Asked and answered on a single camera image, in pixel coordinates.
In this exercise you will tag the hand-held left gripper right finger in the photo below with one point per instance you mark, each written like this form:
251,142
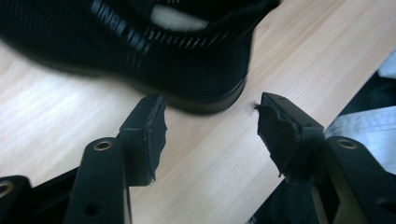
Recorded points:
280,137

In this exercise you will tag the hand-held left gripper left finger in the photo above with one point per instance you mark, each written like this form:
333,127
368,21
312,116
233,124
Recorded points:
141,140

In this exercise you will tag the black knit shoe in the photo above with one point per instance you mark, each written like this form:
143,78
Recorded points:
174,62

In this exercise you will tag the metal floor rail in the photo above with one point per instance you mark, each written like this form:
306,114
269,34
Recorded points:
367,133

